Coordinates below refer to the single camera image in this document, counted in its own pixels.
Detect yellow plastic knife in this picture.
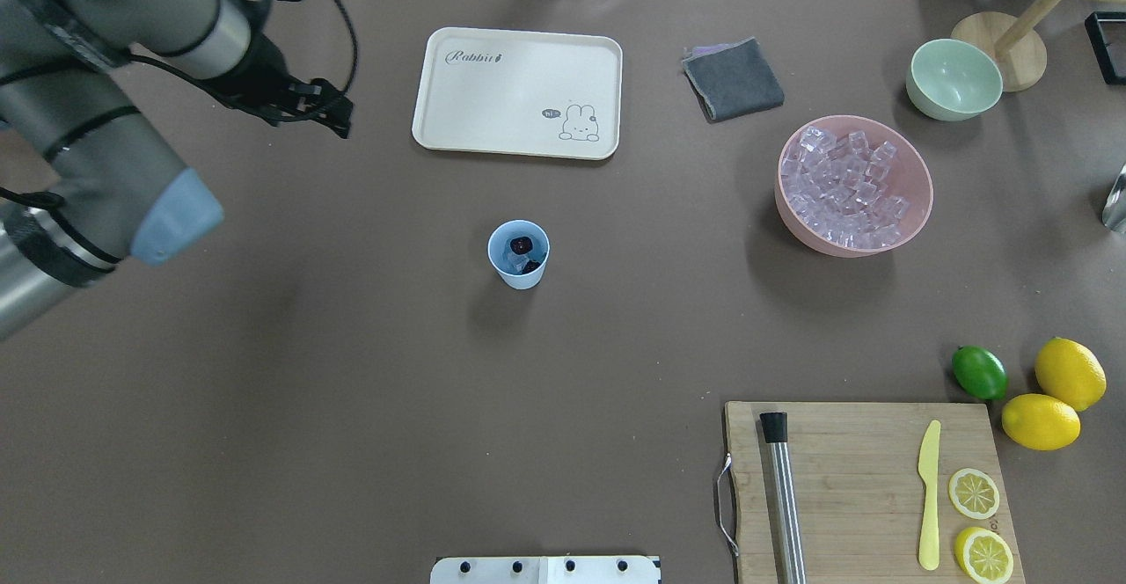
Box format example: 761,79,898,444
917,420,941,572

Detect clear ice cube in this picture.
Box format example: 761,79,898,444
502,248,530,275

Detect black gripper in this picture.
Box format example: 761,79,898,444
204,33,354,140

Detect yellow lemon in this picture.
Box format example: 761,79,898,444
1001,393,1082,451
1034,336,1108,412

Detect green ceramic bowl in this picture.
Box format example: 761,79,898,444
905,38,1003,120

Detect pile of clear ice cubes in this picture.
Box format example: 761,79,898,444
780,126,911,250

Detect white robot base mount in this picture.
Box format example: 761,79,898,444
429,555,662,583

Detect lemon slice upper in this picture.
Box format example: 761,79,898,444
947,468,1001,521

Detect light blue plastic cup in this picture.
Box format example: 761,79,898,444
488,221,551,290

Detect yellow lemon upper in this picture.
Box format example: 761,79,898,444
1034,336,1108,412

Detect steel muddler black tip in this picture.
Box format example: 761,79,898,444
759,412,808,583

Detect lemon slice lower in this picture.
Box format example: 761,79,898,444
954,527,1016,583

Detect yellow lemon lower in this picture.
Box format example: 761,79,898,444
1001,393,1082,451

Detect wooden cutting board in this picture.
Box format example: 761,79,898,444
724,401,1019,583

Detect lemon slice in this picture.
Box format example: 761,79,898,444
954,527,1016,583
947,468,1001,521

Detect cream rabbit tray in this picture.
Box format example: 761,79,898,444
412,27,624,162

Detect wooden stand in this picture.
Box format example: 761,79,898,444
950,0,1123,92

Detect grey folded cloth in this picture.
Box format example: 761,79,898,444
681,36,785,120

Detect dark red cherries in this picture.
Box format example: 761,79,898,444
509,236,540,275

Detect pink bowl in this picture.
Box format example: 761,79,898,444
774,115,933,257

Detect green lime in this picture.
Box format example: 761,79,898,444
951,345,1009,399

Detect steel ice scoop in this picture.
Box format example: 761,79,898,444
1100,164,1126,235

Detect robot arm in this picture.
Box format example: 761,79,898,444
1,0,352,336

